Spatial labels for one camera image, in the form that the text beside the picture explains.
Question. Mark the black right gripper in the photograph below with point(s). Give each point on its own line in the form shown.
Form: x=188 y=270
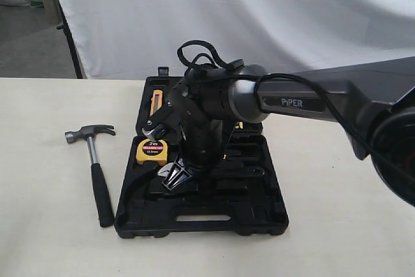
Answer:
x=201 y=149

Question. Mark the chrome adjustable wrench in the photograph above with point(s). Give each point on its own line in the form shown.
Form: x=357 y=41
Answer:
x=226 y=172

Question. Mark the claw hammer black grip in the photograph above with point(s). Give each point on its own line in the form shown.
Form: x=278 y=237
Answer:
x=99 y=185

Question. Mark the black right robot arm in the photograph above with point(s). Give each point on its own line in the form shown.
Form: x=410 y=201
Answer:
x=373 y=103

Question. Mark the black plastic tool case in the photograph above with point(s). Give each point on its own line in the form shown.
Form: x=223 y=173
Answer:
x=242 y=205

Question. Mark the yellow tape measure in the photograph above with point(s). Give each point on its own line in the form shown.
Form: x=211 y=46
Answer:
x=148 y=150

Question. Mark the orange utility knife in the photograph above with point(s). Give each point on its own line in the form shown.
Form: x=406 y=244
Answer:
x=156 y=101

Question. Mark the large yellow black screwdriver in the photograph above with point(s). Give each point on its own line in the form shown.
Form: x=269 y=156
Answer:
x=239 y=126

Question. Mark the white backdrop cloth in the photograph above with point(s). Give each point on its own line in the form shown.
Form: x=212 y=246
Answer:
x=129 y=39

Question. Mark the black backdrop stand pole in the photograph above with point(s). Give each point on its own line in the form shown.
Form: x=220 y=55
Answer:
x=64 y=27

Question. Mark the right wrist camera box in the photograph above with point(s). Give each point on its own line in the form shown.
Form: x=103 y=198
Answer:
x=161 y=122

